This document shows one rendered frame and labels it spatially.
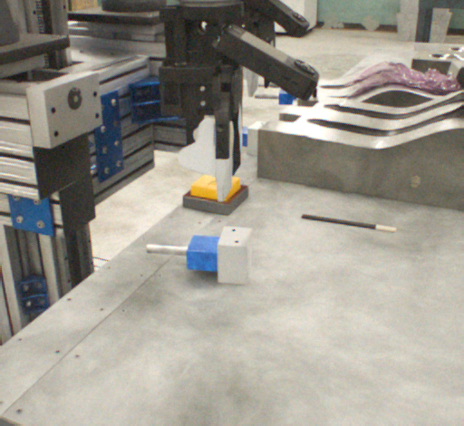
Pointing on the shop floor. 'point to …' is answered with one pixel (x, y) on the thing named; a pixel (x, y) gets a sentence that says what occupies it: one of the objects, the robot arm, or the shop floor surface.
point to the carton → (83, 0)
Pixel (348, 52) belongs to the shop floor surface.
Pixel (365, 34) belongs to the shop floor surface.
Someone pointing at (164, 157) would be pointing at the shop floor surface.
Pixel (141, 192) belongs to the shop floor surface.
